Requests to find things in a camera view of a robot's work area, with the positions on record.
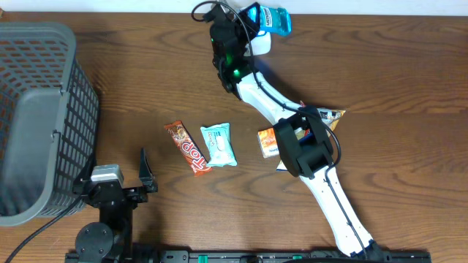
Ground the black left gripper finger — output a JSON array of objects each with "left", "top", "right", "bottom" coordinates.
[
  {"left": 75, "top": 153, "right": 97, "bottom": 186},
  {"left": 139, "top": 148, "right": 156, "bottom": 187}
]

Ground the teal mouthwash bottle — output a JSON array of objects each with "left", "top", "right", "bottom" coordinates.
[{"left": 259, "top": 5, "right": 292, "bottom": 37}]

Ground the red snack package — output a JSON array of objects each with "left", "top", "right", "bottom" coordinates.
[{"left": 164, "top": 121, "right": 212, "bottom": 177}]

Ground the light green wet wipes pack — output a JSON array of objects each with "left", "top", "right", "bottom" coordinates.
[{"left": 200, "top": 123, "right": 238, "bottom": 167}]

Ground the orange tissue pack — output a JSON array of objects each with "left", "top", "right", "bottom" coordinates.
[{"left": 257, "top": 128, "right": 279, "bottom": 159}]

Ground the yellow white snack bag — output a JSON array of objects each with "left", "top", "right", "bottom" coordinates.
[{"left": 276, "top": 100, "right": 347, "bottom": 172}]

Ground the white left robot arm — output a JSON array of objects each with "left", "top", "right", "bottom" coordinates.
[{"left": 64, "top": 149, "right": 158, "bottom": 263}]

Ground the white barcode scanner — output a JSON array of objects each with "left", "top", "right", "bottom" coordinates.
[{"left": 251, "top": 31, "right": 271, "bottom": 56}]

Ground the dark grey plastic basket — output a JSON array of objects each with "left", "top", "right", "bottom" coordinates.
[{"left": 1, "top": 22, "right": 99, "bottom": 226}]

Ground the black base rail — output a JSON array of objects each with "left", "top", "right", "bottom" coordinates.
[{"left": 65, "top": 248, "right": 432, "bottom": 263}]

